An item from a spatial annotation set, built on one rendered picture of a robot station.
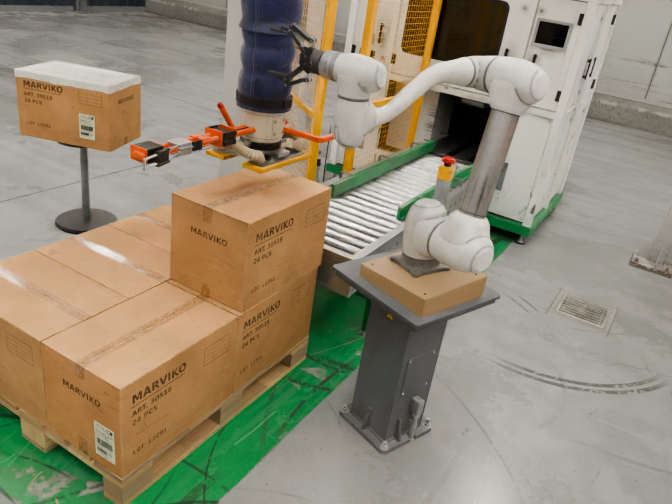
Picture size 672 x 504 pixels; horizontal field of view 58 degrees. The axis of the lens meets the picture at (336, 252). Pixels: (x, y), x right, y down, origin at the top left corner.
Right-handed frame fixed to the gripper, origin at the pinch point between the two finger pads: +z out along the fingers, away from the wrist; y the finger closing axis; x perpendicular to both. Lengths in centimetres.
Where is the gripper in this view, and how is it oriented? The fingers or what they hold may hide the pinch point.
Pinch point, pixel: (273, 51)
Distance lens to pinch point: 213.9
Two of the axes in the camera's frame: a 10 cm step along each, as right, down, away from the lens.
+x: 5.2, -3.1, 7.9
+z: -8.4, -3.4, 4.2
